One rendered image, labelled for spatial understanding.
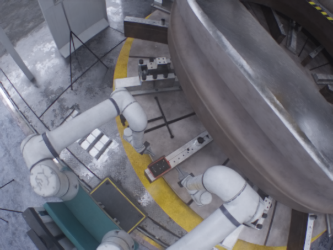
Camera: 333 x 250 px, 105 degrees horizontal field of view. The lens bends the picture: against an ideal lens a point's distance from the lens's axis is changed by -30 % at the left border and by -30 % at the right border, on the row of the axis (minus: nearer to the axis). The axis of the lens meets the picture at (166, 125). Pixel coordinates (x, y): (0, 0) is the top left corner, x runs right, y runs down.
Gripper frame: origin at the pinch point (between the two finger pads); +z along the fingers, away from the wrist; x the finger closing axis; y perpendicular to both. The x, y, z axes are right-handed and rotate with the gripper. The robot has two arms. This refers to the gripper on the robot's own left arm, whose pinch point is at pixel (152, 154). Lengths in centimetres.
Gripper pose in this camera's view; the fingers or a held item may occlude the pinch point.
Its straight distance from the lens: 171.0
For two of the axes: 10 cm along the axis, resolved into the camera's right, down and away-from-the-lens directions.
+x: 5.5, -7.5, 3.8
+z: 8.3, 5.5, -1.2
